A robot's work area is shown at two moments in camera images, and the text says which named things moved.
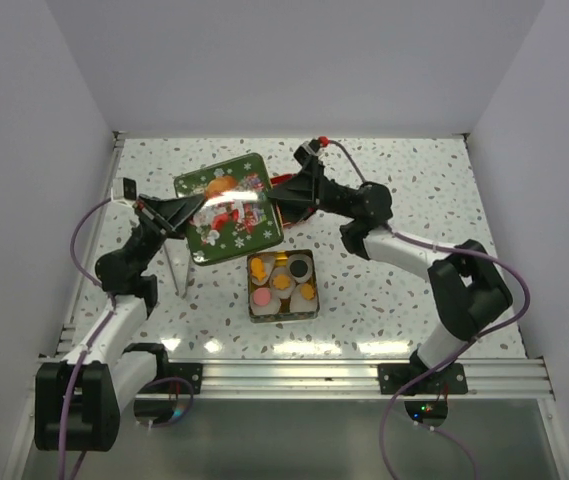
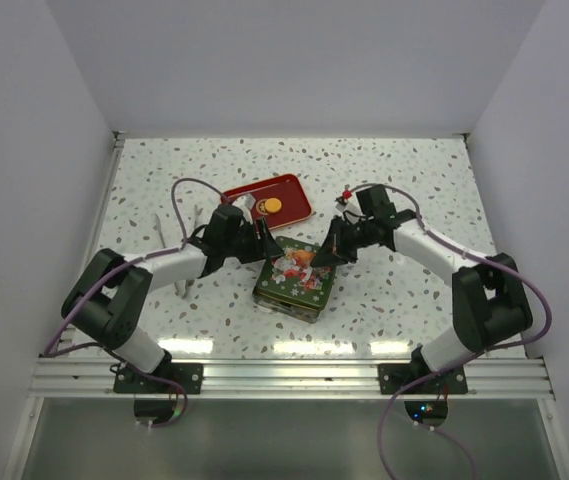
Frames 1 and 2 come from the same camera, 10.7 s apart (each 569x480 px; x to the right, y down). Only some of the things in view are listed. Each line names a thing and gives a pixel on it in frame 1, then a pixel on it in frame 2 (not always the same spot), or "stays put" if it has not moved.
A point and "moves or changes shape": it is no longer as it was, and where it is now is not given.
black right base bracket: [394, 378] stays put
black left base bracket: [192, 372] stays put
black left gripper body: [150, 227] to [246, 246]
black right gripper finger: [295, 196] to [337, 248]
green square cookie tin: [282, 284] moves or changes shape
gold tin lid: [236, 217] to [291, 277]
